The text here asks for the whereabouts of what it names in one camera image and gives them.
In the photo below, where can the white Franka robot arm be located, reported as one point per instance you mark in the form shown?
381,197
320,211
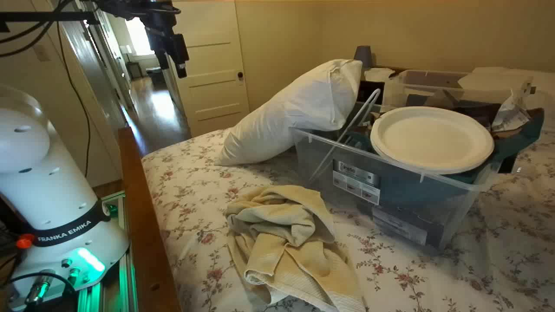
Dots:
46,192

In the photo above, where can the floral print bed sheet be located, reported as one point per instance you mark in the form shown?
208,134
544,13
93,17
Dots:
197,202

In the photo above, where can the clear plastic storage bin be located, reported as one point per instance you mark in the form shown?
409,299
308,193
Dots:
400,202

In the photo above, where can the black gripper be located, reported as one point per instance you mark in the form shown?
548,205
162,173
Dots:
161,32

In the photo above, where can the black metal stand bar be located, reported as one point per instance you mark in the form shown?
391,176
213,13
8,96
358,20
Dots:
46,18

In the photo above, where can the clear plastic rod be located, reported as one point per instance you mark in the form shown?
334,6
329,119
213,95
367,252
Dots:
348,133

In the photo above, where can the crinkled clear plastic bag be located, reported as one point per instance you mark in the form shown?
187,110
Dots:
513,114

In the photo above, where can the green lit robot mounting stand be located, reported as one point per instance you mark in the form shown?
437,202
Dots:
114,278

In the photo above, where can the cream waffle weave towel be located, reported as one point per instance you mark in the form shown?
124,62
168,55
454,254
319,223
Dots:
289,244

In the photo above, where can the large white pillow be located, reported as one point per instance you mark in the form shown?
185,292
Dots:
301,110

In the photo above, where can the brown wooden bed footboard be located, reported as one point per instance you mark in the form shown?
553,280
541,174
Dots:
145,231

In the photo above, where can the white paper plate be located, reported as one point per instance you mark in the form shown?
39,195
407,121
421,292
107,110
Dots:
431,140

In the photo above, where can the flat white pillow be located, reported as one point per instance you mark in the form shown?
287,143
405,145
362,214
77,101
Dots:
509,81

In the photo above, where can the small clear plastic container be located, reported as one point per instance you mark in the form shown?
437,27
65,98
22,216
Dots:
428,88

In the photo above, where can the white panel door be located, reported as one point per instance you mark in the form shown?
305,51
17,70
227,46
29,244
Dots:
211,70

